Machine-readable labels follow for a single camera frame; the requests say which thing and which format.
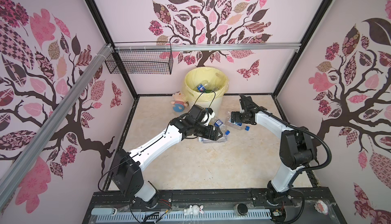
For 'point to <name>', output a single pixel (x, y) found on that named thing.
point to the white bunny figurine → (194, 210)
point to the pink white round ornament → (321, 207)
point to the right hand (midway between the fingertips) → (239, 116)
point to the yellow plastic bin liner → (216, 79)
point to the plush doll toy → (179, 102)
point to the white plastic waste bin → (216, 105)
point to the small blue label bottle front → (201, 88)
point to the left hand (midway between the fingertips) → (214, 136)
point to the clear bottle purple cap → (223, 139)
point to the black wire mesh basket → (142, 58)
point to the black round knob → (241, 209)
